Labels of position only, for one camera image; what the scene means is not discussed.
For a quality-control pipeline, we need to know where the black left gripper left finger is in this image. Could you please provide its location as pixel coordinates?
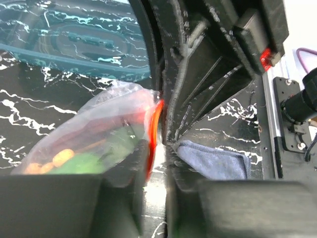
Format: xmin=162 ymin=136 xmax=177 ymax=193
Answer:
xmin=0 ymin=140 xmax=148 ymax=238

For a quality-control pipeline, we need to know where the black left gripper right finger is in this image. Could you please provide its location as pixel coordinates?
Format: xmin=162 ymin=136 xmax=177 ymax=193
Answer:
xmin=165 ymin=147 xmax=317 ymax=238

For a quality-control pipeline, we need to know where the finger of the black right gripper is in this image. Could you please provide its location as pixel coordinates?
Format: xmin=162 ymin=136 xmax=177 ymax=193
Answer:
xmin=130 ymin=0 xmax=163 ymax=91
xmin=151 ymin=0 xmax=262 ymax=144

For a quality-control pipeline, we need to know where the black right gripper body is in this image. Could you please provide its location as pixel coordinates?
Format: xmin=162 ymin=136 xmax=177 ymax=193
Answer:
xmin=204 ymin=0 xmax=289 ymax=74

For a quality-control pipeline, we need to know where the green fake pepper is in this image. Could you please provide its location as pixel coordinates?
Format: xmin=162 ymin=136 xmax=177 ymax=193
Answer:
xmin=48 ymin=124 xmax=145 ymax=174

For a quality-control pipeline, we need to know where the clear zip top bag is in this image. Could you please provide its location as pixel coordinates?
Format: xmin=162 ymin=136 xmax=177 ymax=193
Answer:
xmin=12 ymin=81 xmax=163 ymax=175

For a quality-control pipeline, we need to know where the orange fake carrot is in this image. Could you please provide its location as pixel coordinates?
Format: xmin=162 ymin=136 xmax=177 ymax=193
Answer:
xmin=23 ymin=149 xmax=75 ymax=175

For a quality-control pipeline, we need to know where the folded dark blue towel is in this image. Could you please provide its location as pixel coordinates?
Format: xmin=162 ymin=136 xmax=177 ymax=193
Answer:
xmin=177 ymin=140 xmax=251 ymax=180

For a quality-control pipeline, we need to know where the blue transparent container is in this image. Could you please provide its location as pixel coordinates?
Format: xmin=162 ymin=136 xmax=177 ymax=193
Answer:
xmin=0 ymin=0 xmax=151 ymax=82

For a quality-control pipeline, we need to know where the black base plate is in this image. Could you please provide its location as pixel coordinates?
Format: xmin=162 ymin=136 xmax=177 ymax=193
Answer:
xmin=255 ymin=76 xmax=317 ymax=180

